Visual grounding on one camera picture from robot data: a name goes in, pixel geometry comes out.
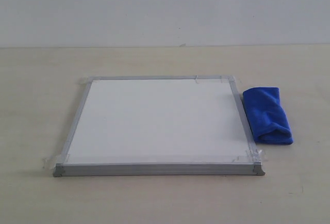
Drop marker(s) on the white board with aluminium frame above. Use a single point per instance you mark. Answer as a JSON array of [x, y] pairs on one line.
[[159, 125]]

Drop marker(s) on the blue cloth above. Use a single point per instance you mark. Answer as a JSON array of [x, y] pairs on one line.
[[267, 118]]

